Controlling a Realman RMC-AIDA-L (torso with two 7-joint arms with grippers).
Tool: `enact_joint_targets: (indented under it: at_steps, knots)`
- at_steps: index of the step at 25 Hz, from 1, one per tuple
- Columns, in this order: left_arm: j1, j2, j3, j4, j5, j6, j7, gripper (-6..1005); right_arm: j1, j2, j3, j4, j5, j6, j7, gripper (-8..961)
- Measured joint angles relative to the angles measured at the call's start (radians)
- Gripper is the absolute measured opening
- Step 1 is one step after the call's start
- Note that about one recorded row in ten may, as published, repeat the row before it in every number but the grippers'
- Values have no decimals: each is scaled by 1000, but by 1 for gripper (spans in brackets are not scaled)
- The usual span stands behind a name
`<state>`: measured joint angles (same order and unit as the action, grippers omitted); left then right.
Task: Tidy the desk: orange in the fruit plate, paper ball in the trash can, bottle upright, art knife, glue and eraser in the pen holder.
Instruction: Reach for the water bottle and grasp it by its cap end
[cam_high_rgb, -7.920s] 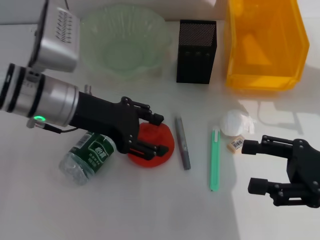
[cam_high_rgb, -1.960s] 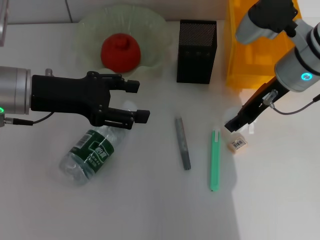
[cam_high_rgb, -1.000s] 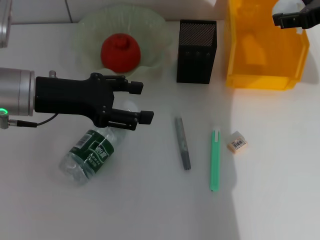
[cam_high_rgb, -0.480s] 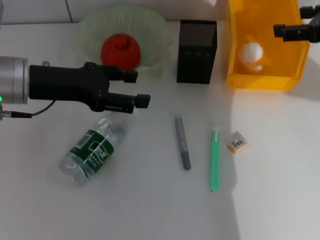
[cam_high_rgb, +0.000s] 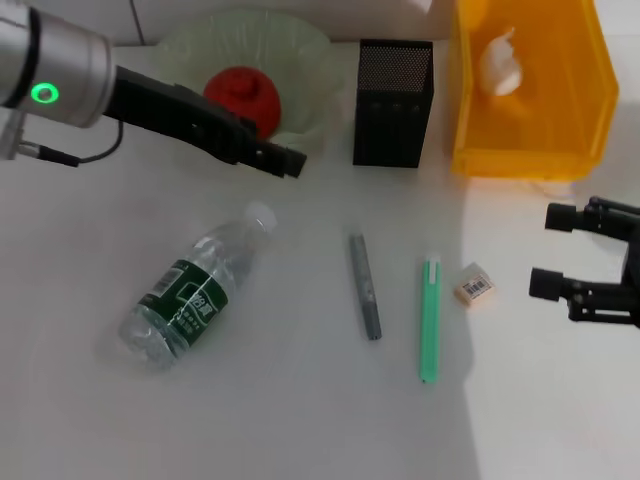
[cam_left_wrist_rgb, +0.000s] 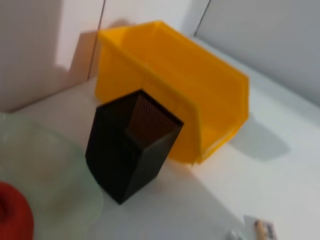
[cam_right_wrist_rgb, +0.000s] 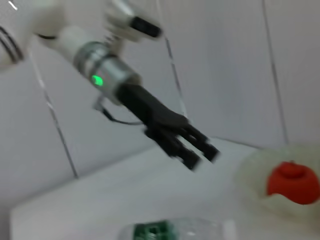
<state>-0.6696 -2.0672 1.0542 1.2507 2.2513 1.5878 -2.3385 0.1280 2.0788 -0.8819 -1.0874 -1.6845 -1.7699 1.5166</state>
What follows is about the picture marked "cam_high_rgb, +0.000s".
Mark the beige barcode eraser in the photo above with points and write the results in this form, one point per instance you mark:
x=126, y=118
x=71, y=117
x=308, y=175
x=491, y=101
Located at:
x=475, y=287

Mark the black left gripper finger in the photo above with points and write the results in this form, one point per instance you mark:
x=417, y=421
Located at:
x=280, y=160
x=230, y=122

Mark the red-orange round fruit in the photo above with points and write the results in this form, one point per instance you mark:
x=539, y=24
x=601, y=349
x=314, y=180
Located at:
x=245, y=100

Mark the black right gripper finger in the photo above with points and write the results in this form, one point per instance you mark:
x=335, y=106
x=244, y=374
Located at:
x=547, y=284
x=560, y=216

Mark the yellow plastic bin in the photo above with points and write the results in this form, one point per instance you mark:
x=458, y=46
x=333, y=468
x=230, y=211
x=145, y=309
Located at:
x=550, y=125

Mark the black mesh pen holder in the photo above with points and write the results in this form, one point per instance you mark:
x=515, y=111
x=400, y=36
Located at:
x=392, y=125

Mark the clear green-label water bottle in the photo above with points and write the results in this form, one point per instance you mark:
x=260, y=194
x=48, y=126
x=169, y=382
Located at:
x=195, y=295

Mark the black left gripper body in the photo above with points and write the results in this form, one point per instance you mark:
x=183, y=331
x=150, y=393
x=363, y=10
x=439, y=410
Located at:
x=150, y=110

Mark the green glass fruit plate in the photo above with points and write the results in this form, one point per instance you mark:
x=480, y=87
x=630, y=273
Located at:
x=300, y=65

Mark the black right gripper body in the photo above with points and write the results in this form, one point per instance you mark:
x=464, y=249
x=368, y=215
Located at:
x=632, y=260

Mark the green plastic pen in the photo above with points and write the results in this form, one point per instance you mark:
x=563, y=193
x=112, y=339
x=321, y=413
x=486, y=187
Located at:
x=430, y=320

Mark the grey glitter marker pen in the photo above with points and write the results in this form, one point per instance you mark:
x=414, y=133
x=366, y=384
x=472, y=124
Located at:
x=364, y=285

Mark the white paper ball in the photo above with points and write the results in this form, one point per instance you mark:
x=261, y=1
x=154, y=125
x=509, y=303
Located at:
x=502, y=70

